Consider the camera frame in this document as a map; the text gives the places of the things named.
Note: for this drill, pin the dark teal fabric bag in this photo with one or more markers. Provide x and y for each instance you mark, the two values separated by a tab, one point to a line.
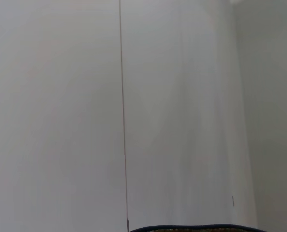
196	227

